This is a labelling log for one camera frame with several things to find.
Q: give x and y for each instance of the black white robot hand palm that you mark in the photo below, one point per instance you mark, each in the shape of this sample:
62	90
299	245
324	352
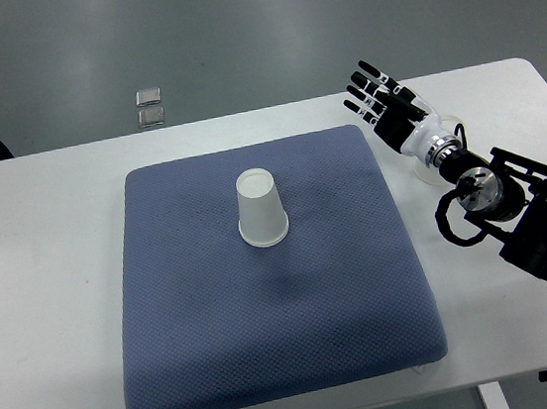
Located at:
394	128

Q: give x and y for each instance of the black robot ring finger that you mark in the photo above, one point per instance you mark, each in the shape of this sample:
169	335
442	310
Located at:
371	103

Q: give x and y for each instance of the lower metal floor plate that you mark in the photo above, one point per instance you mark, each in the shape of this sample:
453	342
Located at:
151	117

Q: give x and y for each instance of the white paper cup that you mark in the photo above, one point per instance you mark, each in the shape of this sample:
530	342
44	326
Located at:
430	175
262	220

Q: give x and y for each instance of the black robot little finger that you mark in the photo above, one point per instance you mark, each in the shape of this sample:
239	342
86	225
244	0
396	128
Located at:
367	112

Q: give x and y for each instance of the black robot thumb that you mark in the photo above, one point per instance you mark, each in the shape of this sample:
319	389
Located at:
406	98

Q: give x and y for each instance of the white table leg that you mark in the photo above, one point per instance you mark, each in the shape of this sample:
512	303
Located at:
492	396

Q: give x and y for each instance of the blue textured cushion mat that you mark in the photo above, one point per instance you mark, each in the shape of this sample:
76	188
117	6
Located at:
210	322

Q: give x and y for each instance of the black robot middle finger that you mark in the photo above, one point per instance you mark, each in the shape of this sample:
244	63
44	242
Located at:
369	86

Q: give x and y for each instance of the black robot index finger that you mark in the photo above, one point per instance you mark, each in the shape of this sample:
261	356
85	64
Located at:
379	77

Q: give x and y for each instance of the white paper cup on mat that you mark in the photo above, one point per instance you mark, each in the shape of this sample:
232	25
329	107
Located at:
262	220

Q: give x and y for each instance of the metal floor plate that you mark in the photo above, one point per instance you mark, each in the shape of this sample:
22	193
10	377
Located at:
148	96
151	117

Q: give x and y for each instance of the upper metal floor plate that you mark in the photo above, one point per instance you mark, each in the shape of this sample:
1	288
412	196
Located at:
148	96

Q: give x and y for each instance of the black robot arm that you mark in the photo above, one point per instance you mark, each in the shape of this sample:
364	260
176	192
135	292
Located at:
505	197

